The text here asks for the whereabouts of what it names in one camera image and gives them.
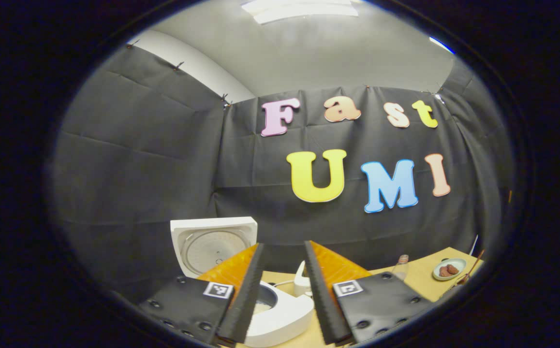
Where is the white toaster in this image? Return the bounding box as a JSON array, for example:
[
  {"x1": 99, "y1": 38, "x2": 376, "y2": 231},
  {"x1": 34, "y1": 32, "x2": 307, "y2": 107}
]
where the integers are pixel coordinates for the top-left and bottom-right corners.
[{"x1": 294, "y1": 261, "x2": 312, "y2": 296}]

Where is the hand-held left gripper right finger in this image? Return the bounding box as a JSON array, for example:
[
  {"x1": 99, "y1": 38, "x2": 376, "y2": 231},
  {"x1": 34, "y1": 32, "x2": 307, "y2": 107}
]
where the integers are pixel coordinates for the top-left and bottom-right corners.
[{"x1": 304, "y1": 240, "x2": 433, "y2": 346}]

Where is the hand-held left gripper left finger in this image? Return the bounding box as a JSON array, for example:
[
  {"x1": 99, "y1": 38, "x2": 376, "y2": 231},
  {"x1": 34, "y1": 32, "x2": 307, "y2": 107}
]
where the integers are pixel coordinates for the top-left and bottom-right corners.
[{"x1": 137, "y1": 243, "x2": 265, "y2": 346}]

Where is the black backdrop cloth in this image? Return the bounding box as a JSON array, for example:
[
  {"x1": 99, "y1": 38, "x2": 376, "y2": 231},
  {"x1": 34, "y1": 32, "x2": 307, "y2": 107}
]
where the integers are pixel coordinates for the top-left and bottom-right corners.
[{"x1": 50, "y1": 43, "x2": 515, "y2": 305}]

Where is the brown wooden spoon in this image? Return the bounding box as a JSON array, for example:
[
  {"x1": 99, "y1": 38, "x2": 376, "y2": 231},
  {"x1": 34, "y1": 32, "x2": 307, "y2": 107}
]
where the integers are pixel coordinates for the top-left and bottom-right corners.
[{"x1": 457, "y1": 250, "x2": 485, "y2": 286}]

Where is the pale green plate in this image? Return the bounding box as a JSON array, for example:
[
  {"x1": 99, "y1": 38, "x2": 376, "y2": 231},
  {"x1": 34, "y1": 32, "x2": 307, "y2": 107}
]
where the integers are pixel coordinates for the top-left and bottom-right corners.
[{"x1": 432, "y1": 258, "x2": 467, "y2": 281}]

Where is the large ceiling light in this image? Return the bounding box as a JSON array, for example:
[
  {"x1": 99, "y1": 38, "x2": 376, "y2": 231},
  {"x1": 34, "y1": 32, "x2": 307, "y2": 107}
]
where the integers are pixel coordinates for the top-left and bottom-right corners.
[{"x1": 241, "y1": 0, "x2": 358, "y2": 25}]

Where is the clear plastic water bottle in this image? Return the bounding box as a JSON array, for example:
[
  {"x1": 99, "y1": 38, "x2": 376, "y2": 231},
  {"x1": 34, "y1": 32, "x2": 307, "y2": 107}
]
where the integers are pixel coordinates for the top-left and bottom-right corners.
[{"x1": 392, "y1": 255, "x2": 410, "y2": 281}]

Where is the white rice cooker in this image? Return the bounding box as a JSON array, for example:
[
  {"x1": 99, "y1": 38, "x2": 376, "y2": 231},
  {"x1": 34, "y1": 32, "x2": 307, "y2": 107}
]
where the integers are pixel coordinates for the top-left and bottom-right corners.
[{"x1": 170, "y1": 217, "x2": 314, "y2": 348}]

